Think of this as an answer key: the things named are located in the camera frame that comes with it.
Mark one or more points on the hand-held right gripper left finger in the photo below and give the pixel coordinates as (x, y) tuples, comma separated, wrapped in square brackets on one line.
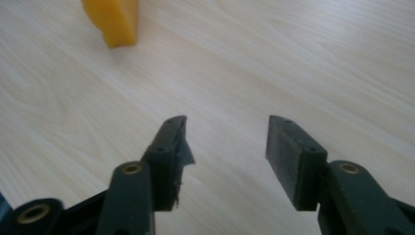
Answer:
[(164, 163)]

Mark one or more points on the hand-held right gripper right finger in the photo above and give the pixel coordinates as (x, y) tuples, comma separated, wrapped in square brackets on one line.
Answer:
[(293, 160)]

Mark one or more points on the yellow block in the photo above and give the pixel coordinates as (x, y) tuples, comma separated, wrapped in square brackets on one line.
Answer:
[(114, 19)]

